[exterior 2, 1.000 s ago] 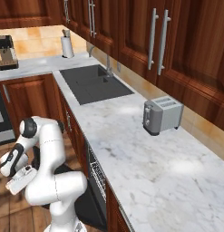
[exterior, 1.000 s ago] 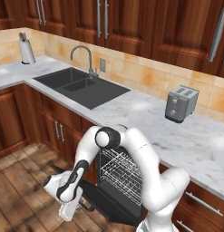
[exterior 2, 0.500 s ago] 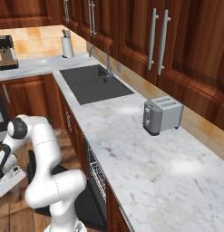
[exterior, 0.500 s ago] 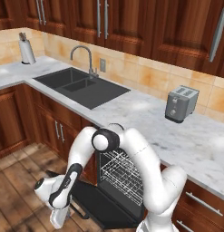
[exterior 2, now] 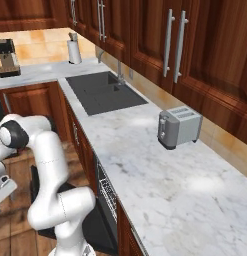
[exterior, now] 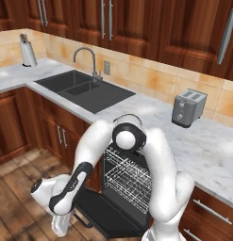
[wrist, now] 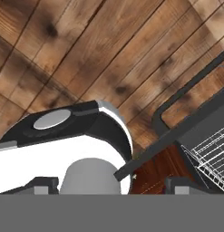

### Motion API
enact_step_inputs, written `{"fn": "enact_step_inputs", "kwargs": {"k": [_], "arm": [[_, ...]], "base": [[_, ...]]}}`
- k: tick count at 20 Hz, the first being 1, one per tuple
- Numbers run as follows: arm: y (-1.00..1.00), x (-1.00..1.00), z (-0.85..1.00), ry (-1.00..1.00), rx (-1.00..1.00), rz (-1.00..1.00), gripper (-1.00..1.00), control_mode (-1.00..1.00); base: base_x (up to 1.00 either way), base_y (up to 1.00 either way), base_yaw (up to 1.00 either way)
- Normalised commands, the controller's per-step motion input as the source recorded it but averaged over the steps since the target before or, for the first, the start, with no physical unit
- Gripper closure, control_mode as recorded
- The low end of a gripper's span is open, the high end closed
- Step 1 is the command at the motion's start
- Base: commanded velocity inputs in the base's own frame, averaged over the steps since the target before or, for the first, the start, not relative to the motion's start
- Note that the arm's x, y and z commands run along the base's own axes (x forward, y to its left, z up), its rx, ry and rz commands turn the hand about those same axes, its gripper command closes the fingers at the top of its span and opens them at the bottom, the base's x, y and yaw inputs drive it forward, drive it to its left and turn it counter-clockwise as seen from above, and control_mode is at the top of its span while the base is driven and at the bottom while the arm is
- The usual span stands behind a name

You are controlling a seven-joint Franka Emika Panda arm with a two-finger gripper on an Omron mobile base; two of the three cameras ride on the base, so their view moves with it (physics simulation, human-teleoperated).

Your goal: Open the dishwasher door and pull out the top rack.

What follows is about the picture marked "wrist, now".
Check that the dark grey dishwasher door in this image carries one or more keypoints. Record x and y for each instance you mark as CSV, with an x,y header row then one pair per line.
x,y
204,120

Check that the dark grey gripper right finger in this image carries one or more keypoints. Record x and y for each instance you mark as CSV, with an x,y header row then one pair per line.
x,y
183,185

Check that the brown wooden cabinet front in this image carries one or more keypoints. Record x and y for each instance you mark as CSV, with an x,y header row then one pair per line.
x,y
158,172

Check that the white and black round object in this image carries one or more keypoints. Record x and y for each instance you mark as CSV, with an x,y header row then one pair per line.
x,y
56,157

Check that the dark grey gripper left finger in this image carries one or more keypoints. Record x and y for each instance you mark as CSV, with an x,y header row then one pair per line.
x,y
43,185

